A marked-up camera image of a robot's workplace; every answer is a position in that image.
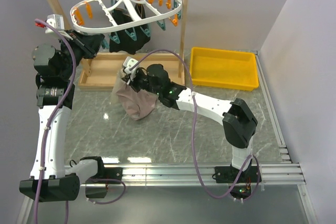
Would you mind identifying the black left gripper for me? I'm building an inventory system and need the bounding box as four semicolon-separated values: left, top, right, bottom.
58;29;104;80

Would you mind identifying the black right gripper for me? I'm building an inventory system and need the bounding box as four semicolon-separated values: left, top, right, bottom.
122;70;161;96

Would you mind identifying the teal clothes peg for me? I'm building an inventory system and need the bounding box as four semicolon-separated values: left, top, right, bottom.
101;38;109;50

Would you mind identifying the pink and cream underwear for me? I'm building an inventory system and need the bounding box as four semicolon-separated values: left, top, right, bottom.
111;70;158;121

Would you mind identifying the white oval clip hanger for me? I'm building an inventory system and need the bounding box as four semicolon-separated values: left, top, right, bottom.
70;0;183;34

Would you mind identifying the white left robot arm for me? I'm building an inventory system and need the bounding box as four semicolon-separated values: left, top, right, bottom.
19;30;106;202

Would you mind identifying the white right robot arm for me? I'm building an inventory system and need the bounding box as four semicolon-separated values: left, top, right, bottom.
123;58;258;182

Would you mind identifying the orange clothes peg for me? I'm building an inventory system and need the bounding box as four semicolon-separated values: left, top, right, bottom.
74;8;85;26
169;14;179;27
85;2;93;19

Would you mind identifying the yellow plastic tray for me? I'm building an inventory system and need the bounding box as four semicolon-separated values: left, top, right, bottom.
190;47;259;91

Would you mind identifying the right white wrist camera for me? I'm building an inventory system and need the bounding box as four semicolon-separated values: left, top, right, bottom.
123;56;138;74

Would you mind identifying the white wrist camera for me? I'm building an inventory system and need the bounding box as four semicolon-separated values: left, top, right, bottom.
35;14;65;34
123;56;138;74

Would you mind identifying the wooden hanger rack frame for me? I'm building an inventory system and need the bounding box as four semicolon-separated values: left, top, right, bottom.
47;0;188;91

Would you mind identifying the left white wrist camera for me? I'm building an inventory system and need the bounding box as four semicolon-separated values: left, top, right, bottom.
35;14;65;34

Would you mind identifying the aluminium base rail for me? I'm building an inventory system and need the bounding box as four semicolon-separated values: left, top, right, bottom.
62;162;307;187

